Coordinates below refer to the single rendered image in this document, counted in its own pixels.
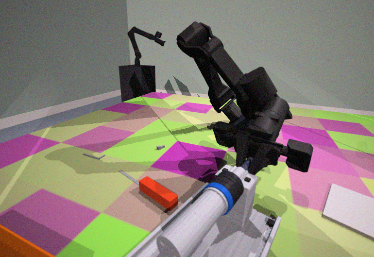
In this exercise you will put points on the blue ring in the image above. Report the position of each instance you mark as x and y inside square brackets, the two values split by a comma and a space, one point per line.
[225, 192]

